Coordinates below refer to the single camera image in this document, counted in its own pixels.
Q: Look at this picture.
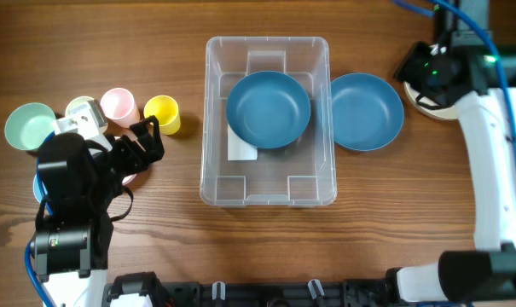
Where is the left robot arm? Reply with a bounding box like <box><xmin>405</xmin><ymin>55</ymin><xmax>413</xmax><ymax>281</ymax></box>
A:
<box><xmin>25</xmin><ymin>116</ymin><xmax>165</xmax><ymax>306</ymax></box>

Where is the pink bowl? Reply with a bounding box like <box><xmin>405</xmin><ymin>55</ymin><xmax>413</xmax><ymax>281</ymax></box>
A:
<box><xmin>122</xmin><ymin>174</ymin><xmax>136</xmax><ymax>186</ymax></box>

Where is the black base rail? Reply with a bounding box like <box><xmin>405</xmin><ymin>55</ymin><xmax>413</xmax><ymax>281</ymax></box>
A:
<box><xmin>101</xmin><ymin>280</ymin><xmax>393</xmax><ymax>307</ymax></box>

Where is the cream plate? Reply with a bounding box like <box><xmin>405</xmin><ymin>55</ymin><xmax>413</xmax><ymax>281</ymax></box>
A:
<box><xmin>403</xmin><ymin>82</ymin><xmax>457</xmax><ymax>121</ymax></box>

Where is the white label in container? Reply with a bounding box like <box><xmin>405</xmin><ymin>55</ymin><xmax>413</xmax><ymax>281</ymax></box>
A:
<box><xmin>227</xmin><ymin>126</ymin><xmax>258</xmax><ymax>161</ymax></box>

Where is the cream cup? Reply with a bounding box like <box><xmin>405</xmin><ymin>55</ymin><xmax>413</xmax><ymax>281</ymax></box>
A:
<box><xmin>65</xmin><ymin>96</ymin><xmax>108</xmax><ymax>133</ymax></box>

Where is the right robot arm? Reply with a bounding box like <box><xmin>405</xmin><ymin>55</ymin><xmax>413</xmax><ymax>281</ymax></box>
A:
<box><xmin>388</xmin><ymin>0</ymin><xmax>516</xmax><ymax>304</ymax></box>

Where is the left blue cable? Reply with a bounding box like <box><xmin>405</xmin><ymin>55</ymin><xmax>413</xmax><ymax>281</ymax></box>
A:
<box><xmin>24</xmin><ymin>131</ymin><xmax>58</xmax><ymax>307</ymax></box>

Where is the clear plastic storage container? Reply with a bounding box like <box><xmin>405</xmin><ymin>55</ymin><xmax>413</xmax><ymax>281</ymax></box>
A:
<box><xmin>200</xmin><ymin>37</ymin><xmax>337</xmax><ymax>207</ymax></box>

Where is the pink cup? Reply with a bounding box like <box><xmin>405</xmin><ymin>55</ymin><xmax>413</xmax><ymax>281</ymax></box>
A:
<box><xmin>100</xmin><ymin>88</ymin><xmax>140</xmax><ymax>128</ymax></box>

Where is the blue plate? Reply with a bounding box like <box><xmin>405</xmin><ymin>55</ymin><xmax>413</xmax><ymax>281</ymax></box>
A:
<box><xmin>331</xmin><ymin>72</ymin><xmax>404</xmax><ymax>152</ymax></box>
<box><xmin>225</xmin><ymin>71</ymin><xmax>311</xmax><ymax>149</ymax></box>

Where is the green bowl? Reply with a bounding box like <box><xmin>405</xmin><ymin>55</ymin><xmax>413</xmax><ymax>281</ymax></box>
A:
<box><xmin>4</xmin><ymin>102</ymin><xmax>56</xmax><ymax>151</ymax></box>

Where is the light blue bowl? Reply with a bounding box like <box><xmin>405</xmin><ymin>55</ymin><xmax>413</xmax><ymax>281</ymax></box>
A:
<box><xmin>32</xmin><ymin>176</ymin><xmax>46</xmax><ymax>203</ymax></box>

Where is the yellow cup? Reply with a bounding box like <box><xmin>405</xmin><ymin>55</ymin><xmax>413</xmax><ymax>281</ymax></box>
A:
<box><xmin>143</xmin><ymin>96</ymin><xmax>181</xmax><ymax>135</ymax></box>

